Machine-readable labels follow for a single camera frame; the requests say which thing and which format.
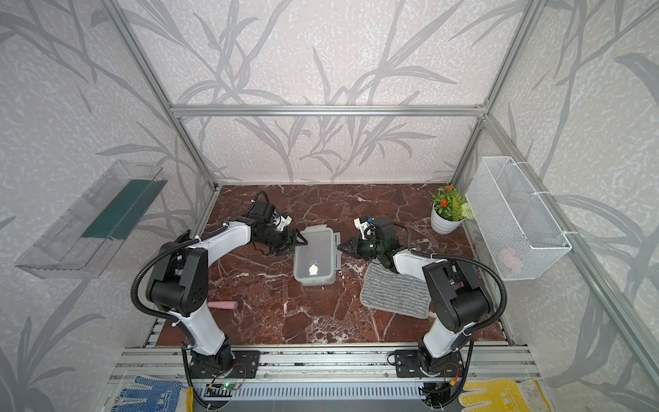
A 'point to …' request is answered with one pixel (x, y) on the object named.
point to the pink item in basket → (510, 258)
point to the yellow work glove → (504, 394)
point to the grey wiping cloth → (385, 289)
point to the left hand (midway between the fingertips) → (301, 244)
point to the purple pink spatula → (225, 305)
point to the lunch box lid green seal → (317, 262)
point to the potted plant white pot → (449, 210)
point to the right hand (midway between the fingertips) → (337, 247)
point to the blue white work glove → (166, 394)
